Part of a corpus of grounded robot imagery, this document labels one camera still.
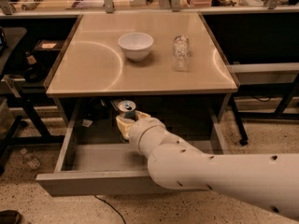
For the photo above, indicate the grey desk cabinet frame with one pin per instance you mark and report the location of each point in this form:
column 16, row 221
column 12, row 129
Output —
column 94, row 65

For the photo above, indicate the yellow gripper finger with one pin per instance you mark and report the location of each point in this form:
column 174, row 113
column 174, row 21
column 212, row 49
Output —
column 141, row 115
column 124, row 125

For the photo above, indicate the black shoe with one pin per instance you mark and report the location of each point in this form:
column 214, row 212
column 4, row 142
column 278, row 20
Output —
column 10, row 217

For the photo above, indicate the white label card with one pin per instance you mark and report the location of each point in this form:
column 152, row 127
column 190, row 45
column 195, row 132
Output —
column 115, row 103

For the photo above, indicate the silver blue redbull can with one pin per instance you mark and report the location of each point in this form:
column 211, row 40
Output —
column 127, row 109

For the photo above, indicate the white ceramic bowl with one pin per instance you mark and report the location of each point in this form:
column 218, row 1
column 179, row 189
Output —
column 136, row 46

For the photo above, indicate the clear plastic water bottle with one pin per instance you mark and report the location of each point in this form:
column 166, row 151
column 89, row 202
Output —
column 180, row 53

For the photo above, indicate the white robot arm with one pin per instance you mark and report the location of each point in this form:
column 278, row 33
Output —
column 269, row 181

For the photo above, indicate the grey open top drawer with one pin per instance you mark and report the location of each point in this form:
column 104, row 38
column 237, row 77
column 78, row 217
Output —
column 94, row 159

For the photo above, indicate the crumpled plastic bottle on floor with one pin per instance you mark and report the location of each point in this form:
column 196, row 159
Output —
column 30, row 159

